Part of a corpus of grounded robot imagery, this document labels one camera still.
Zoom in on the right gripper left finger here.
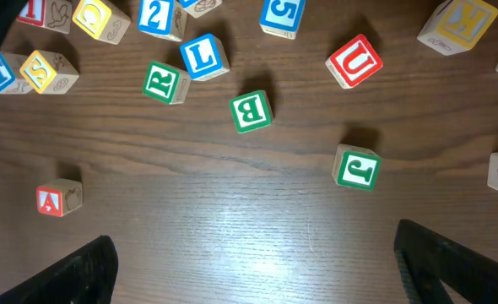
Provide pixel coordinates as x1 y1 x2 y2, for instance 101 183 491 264
0 236 119 304

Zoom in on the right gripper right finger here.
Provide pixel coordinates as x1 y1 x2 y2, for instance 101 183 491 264
393 219 498 303

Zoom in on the red A block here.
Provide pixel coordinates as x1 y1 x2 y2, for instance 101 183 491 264
36 178 84 217

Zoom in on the red I block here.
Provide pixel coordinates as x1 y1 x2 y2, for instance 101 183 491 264
17 0 73 35

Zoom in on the blue 2 block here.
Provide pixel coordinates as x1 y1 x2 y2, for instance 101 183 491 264
138 0 187 42

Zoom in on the green J block lower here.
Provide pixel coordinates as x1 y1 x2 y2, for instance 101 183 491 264
332 144 382 191

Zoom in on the green R block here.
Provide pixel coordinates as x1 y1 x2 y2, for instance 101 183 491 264
142 62 192 105

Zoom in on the yellow S block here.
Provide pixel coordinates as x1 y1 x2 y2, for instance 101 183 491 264
19 50 79 95

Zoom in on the red U block right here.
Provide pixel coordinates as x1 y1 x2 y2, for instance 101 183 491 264
325 34 383 90

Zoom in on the green B block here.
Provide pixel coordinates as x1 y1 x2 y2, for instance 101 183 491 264
229 90 273 133

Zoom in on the yellow K block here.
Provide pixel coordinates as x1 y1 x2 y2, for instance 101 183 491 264
417 0 498 56

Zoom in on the blue L block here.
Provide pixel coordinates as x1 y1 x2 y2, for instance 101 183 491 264
180 33 230 81

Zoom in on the yellow C block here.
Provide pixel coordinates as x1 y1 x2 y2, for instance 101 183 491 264
72 0 131 45

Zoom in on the blue 5 block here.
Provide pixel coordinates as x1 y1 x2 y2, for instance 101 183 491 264
259 0 306 40

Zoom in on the blue P block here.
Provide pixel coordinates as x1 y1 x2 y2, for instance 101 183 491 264
179 0 223 19

